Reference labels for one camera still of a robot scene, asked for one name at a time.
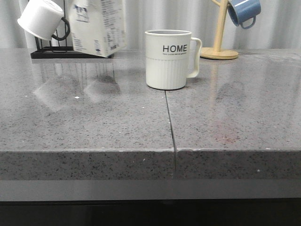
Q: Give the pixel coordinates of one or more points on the cream HOME cup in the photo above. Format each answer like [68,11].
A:
[167,58]

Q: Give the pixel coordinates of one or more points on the white blue milk carton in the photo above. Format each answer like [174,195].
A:
[97,26]

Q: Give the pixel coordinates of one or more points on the wooden mug tree stand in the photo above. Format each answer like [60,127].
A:
[216,52]

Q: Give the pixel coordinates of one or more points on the blue hanging mug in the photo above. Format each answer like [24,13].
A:
[243,12]

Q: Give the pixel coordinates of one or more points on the left white hanging mug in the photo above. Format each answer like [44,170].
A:
[41,18]

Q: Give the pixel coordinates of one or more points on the black wire mug rack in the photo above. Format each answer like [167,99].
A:
[59,49]

